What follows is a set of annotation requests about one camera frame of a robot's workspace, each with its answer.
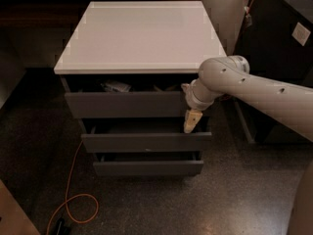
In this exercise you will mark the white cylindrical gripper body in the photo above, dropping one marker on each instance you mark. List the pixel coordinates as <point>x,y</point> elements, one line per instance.
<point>193,101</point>

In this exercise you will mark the grey top drawer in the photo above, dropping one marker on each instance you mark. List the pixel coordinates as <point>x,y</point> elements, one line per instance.
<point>87,99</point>

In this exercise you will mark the grey drawer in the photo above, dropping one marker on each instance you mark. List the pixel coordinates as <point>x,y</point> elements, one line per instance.
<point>87,99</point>
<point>149,164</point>
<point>140,135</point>

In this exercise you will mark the green yellow sponge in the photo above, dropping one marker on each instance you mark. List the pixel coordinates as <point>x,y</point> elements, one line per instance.
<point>164,89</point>

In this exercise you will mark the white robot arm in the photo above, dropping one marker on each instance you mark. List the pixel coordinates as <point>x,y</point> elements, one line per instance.
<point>289,104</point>

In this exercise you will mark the grey drawer cabinet white top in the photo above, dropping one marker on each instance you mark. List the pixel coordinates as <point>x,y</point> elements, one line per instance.
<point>140,38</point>

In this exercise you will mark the grey middle drawer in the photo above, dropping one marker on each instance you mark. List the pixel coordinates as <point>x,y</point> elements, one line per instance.
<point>140,135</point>

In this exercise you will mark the grey bottom drawer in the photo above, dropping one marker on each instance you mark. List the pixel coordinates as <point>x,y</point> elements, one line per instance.
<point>149,164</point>

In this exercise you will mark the clear plastic water bottle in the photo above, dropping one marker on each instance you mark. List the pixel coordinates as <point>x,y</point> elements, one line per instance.
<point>115,86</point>

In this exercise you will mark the white label on cabinet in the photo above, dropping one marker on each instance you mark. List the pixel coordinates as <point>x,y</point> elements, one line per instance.
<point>301,34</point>

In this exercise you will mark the black plug on floor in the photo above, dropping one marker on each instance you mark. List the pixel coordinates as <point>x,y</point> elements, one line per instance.
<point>60,228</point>

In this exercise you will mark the dark wooden shelf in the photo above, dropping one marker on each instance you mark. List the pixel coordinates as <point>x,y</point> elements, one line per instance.
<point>47,13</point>

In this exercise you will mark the cardboard box corner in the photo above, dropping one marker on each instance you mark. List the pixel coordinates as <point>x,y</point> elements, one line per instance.
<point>13,220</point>

